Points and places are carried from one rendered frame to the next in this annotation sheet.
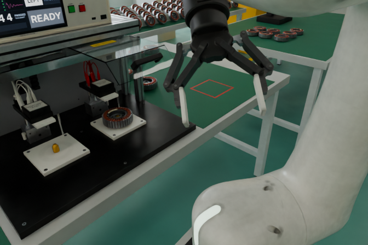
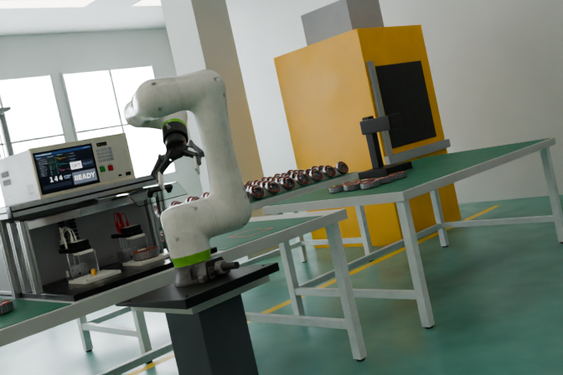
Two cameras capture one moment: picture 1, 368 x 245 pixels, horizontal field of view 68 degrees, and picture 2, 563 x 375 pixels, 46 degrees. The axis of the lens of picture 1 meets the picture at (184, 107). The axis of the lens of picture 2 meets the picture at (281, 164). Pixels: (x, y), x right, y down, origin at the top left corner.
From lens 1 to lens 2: 189 cm
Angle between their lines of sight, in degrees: 27
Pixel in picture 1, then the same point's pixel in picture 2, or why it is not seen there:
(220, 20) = (178, 137)
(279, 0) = (147, 113)
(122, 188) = (145, 280)
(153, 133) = not seen: hidden behind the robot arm
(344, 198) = (227, 192)
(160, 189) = not seen: outside the picture
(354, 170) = (222, 174)
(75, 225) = (110, 297)
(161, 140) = not seen: hidden behind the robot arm
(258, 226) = (184, 206)
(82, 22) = (111, 178)
